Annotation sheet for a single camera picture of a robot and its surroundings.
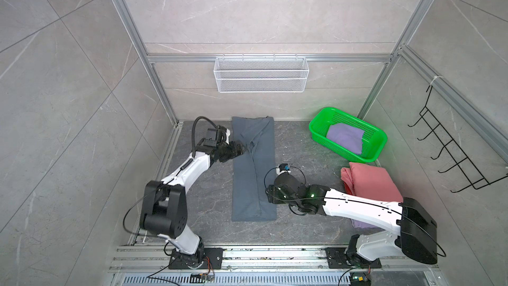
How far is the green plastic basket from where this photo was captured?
98 centimetres

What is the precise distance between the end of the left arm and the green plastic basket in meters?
0.47

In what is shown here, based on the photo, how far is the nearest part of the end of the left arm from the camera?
0.67 metres
